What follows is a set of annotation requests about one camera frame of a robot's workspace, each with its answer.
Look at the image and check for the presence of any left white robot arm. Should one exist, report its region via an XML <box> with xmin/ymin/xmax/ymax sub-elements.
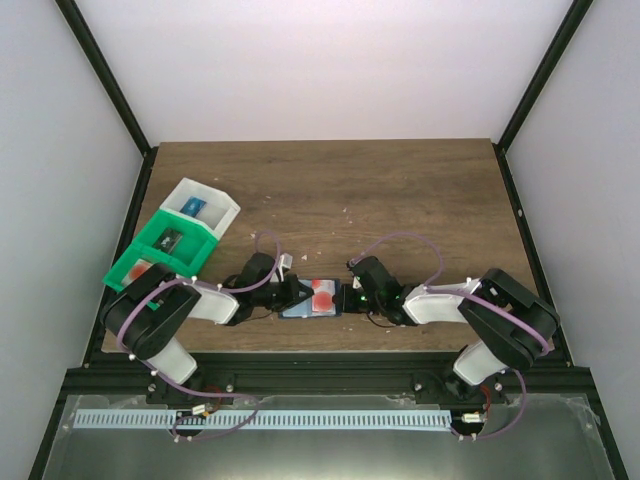
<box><xmin>100</xmin><ymin>253</ymin><xmax>314</xmax><ymax>385</ymax></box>

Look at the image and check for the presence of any green bin upper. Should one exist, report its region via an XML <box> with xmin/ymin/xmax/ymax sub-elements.
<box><xmin>132</xmin><ymin>210</ymin><xmax>218</xmax><ymax>277</ymax></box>

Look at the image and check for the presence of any black frame post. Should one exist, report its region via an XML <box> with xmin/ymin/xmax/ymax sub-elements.
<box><xmin>55</xmin><ymin>0</ymin><xmax>153</xmax><ymax>157</ymax></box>
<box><xmin>494</xmin><ymin>0</ymin><xmax>594</xmax><ymax>156</ymax></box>

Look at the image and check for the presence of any blue card holder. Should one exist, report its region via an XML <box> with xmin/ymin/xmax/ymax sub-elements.
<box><xmin>279</xmin><ymin>298</ymin><xmax>341</xmax><ymax>319</ymax></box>

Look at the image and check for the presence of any right black frame post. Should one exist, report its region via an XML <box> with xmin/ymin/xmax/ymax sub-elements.
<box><xmin>494</xmin><ymin>0</ymin><xmax>594</xmax><ymax>156</ymax></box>

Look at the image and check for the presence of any green bin lower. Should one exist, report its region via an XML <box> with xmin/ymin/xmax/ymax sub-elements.
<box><xmin>103</xmin><ymin>243</ymin><xmax>198</xmax><ymax>292</ymax></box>

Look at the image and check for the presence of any light blue slotted cable duct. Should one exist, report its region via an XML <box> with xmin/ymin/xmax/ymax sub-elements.
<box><xmin>72</xmin><ymin>409</ymin><xmax>452</xmax><ymax>432</ymax></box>

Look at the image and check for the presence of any white plastic bin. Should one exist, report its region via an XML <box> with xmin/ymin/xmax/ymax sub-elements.
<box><xmin>160</xmin><ymin>178</ymin><xmax>241</xmax><ymax>240</ymax></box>

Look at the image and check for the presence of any blue card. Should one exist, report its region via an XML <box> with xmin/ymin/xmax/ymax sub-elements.
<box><xmin>180</xmin><ymin>196</ymin><xmax>207</xmax><ymax>218</ymax></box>

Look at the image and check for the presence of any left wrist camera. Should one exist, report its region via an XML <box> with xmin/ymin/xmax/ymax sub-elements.
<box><xmin>276</xmin><ymin>253</ymin><xmax>293</xmax><ymax>281</ymax></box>

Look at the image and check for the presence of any black VIP card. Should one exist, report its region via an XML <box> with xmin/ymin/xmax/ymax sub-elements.
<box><xmin>153</xmin><ymin>228</ymin><xmax>182</xmax><ymax>254</ymax></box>

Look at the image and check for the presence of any green bin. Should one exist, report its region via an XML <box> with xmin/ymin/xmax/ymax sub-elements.
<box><xmin>103</xmin><ymin>243</ymin><xmax>198</xmax><ymax>292</ymax></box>
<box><xmin>132</xmin><ymin>210</ymin><xmax>218</xmax><ymax>277</ymax></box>

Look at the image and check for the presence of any left black frame post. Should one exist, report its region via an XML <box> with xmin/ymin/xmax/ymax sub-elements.
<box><xmin>55</xmin><ymin>0</ymin><xmax>153</xmax><ymax>157</ymax></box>

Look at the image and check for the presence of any black aluminium front rail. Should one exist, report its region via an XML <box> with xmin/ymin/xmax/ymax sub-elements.
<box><xmin>144</xmin><ymin>352</ymin><xmax>501</xmax><ymax>406</ymax></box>

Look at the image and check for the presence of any red white card in bin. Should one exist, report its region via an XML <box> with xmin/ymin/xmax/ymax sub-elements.
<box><xmin>122</xmin><ymin>259</ymin><xmax>152</xmax><ymax>285</ymax></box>

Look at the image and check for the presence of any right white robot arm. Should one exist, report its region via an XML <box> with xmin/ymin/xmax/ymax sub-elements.
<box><xmin>333</xmin><ymin>256</ymin><xmax>560</xmax><ymax>400</ymax></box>

